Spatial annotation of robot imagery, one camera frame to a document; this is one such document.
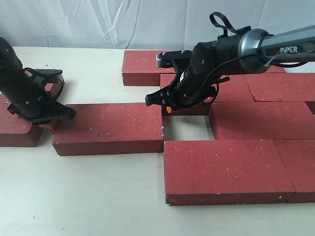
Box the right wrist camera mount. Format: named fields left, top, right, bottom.
left=156, top=50, right=192, bottom=73

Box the back row left brick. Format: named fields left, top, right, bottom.
left=122, top=50, right=175, bottom=86

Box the back row right brick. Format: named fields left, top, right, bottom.
left=265, top=65, right=286, bottom=73

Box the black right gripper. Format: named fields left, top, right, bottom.
left=145, top=69, right=218, bottom=113

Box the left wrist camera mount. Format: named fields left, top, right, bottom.
left=24, top=67, right=64, bottom=100

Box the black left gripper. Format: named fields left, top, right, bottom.
left=0, top=71, right=76, bottom=134

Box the third row red brick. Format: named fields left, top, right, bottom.
left=209, top=102, right=315, bottom=140

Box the pale blue backdrop cloth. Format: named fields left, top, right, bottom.
left=0, top=0, right=315, bottom=50

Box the front row right brick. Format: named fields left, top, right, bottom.
left=274, top=140, right=315, bottom=204

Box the front row large brick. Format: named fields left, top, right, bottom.
left=164, top=140, right=296, bottom=206

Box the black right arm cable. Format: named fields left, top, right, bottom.
left=199, top=11, right=315, bottom=99

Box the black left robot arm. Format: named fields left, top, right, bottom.
left=0, top=37, right=76, bottom=134

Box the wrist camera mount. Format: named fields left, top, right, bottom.
left=156, top=50, right=192, bottom=73
left=24, top=67, right=64, bottom=100

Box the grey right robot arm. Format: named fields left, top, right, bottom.
left=145, top=26, right=315, bottom=113

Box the second row right brick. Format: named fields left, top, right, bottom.
left=245, top=73, right=315, bottom=102

